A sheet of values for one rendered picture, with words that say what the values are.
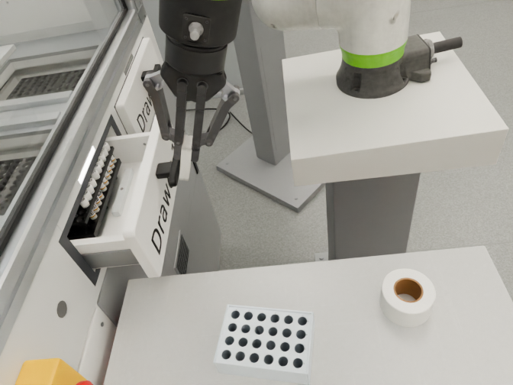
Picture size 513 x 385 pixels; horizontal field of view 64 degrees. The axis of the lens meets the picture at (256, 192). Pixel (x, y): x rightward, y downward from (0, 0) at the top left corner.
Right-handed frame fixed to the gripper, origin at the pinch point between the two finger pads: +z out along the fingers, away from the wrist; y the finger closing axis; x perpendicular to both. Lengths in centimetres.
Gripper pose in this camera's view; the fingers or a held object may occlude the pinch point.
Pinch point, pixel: (185, 158)
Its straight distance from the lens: 64.4
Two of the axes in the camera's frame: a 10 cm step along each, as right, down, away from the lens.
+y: 9.8, 1.3, 1.4
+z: -1.9, 6.8, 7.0
